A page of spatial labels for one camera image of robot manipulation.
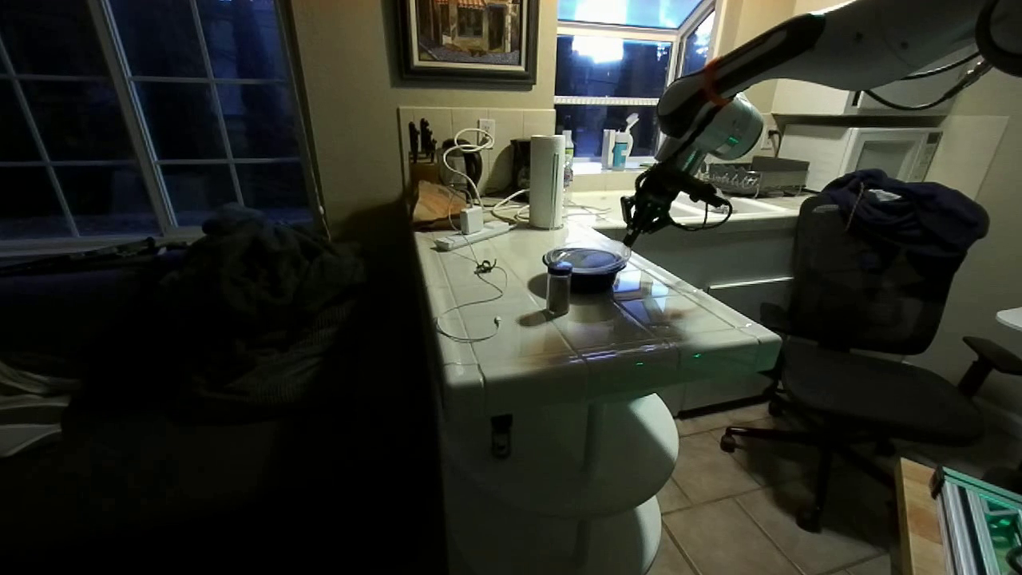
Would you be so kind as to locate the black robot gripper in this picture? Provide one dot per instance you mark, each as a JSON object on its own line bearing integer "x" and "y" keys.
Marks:
{"x": 668, "y": 187}

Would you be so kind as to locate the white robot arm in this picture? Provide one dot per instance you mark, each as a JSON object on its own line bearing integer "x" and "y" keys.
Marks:
{"x": 883, "y": 43}

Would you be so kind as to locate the black round lunchbox bowl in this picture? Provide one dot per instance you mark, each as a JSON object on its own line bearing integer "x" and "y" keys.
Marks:
{"x": 584, "y": 283}

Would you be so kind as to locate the white paper towel roll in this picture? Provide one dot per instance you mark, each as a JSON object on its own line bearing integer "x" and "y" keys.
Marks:
{"x": 546, "y": 180}

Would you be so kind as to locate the small spice shaker jar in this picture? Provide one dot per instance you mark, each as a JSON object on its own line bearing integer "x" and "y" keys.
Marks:
{"x": 556, "y": 293}

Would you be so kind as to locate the metal dish rack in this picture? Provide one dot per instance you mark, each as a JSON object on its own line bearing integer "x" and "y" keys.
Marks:
{"x": 756, "y": 177}

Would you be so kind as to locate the kitchen sink window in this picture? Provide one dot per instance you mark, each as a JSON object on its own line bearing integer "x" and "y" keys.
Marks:
{"x": 626, "y": 65}

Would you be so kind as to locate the white power adapter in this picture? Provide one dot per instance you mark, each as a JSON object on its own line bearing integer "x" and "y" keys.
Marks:
{"x": 470, "y": 221}

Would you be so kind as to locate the white power strip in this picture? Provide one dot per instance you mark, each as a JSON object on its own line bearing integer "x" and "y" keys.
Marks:
{"x": 467, "y": 241}

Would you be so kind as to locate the wooden knife block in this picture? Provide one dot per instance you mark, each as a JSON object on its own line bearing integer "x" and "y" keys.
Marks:
{"x": 436, "y": 203}

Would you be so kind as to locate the white rounded shelf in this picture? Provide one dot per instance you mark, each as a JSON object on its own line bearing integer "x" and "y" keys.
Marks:
{"x": 616, "y": 449}
{"x": 609, "y": 545}

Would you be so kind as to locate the black office chair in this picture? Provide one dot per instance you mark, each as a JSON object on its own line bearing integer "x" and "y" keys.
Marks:
{"x": 864, "y": 288}

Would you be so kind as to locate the dark jacket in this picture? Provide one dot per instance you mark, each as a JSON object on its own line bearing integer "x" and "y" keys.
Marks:
{"x": 915, "y": 210}

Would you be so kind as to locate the wooden board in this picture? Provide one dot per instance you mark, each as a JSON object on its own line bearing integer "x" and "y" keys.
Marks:
{"x": 919, "y": 523}

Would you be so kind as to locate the dark clothing pile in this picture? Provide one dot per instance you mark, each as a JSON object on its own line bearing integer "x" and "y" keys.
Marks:
{"x": 242, "y": 308}

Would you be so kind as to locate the green and white box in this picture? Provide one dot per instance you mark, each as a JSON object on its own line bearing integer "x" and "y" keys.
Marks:
{"x": 984, "y": 529}

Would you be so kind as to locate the large grid window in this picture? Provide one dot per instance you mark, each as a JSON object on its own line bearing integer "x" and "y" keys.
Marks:
{"x": 160, "y": 107}

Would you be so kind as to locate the framed wall picture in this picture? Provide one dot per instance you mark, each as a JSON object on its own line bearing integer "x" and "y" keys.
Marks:
{"x": 467, "y": 32}

